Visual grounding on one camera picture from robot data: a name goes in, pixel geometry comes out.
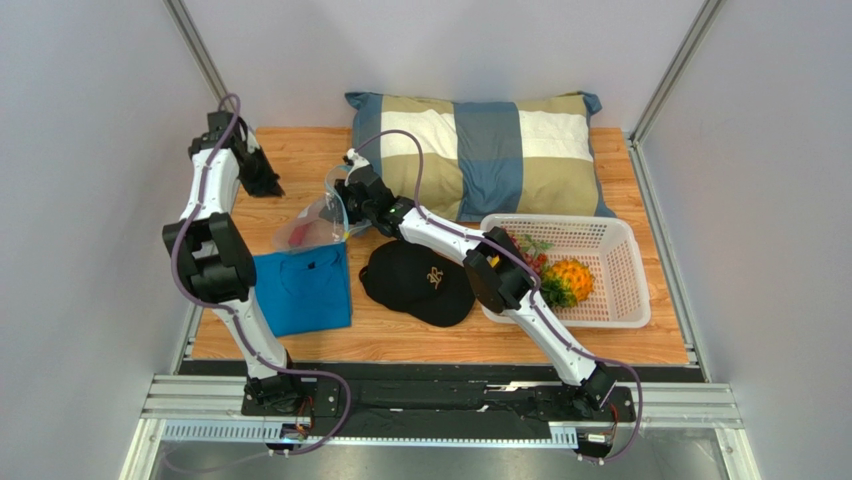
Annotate fake pineapple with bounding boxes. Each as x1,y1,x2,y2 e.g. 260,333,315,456
541,258,595,308

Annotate right aluminium corner post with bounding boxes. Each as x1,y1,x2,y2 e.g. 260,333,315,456
629,0,726,144

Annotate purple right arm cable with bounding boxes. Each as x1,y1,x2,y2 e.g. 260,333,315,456
352,129,645,465

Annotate aluminium corner post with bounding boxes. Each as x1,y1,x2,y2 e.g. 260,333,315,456
162,0,231,112
629,0,726,144

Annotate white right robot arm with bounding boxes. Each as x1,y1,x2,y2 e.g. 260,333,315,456
332,173,615,411

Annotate plaid checkered pillow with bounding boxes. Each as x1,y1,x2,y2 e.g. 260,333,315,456
345,91,615,222

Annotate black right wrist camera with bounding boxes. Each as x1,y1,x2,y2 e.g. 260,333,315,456
345,164,390,201

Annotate black baseball cap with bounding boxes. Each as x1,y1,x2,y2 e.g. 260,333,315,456
358,240,476,328

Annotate left aluminium corner post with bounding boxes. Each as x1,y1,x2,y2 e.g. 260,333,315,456
162,0,231,112

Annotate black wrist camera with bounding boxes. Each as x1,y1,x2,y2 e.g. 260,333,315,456
345,164,390,201
201,110,249,150

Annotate blue folded t-shirt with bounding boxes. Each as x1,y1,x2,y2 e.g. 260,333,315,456
254,244,352,337

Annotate aluminium front frame rail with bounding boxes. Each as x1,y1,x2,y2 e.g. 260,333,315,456
122,362,760,479

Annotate white plastic basket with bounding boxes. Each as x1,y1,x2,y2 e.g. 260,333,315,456
480,214,651,329

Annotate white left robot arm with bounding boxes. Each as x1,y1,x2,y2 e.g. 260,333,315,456
162,126,307,416

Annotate fake red chili pepper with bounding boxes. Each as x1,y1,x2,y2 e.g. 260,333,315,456
287,222,324,248

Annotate clear zip top bag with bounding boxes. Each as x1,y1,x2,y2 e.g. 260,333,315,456
272,165,371,254

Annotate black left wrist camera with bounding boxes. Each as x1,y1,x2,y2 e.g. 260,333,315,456
201,110,249,150

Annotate fake red grapes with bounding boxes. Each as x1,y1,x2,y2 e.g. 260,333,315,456
508,232,553,276

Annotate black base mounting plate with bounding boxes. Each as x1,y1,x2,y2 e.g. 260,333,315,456
241,379,636,440

